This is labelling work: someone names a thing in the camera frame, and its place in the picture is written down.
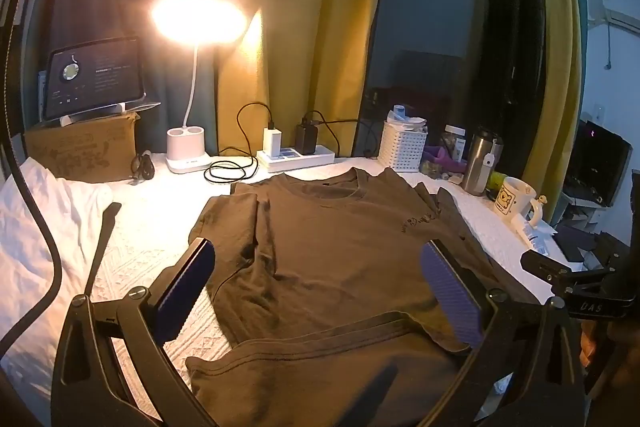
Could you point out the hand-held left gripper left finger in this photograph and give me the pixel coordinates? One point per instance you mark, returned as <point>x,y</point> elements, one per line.
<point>185,292</point>

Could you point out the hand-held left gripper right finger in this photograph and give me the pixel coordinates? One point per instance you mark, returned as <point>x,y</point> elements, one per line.
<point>450,297</point>

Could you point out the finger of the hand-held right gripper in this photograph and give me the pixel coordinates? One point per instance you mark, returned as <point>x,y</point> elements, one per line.
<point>555,272</point>

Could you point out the dark brown t-shirt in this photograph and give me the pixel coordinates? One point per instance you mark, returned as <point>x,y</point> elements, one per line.
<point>325,257</point>

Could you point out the white flat packet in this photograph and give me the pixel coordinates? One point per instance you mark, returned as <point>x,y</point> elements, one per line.
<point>535,239</point>

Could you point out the white printed mug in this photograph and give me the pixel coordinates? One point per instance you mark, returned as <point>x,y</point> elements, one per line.
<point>510,199</point>

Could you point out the yellow green small object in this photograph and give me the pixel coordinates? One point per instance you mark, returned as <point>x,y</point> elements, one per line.
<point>495,183</point>

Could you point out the dark monitor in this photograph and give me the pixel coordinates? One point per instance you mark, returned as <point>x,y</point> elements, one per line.
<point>595,162</point>

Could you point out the steel tumbler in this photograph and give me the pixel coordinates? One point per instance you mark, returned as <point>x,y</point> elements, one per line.
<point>477,167</point>

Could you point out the purple plastic bag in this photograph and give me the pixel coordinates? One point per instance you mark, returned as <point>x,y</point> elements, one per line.
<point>440,159</point>

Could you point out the white desk lamp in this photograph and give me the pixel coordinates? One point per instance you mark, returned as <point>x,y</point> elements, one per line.
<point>190,147</point>

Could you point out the glass jar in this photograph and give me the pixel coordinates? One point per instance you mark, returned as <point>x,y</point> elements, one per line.
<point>455,142</point>

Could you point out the white perforated basket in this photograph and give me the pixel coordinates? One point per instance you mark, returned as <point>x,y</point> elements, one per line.
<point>400,149</point>

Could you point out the white cloth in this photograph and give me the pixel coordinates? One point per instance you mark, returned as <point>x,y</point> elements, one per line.
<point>40,217</point>

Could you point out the white power strip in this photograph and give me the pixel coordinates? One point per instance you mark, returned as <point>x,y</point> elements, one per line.
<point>300,162</point>

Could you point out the white charger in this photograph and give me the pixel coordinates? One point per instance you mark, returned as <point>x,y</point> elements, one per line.
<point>272,142</point>

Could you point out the cardboard box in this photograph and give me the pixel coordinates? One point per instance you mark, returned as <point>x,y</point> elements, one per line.
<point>85,147</point>

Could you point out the white blue packets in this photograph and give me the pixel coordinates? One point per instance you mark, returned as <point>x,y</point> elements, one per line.
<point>407,119</point>

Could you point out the black tablet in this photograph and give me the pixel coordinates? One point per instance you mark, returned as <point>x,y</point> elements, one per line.
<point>95,74</point>

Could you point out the white air conditioner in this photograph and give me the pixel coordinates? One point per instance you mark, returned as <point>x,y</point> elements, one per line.
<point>620,19</point>

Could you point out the dark glass window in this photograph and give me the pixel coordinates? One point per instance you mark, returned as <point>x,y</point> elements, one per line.
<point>440,7</point>

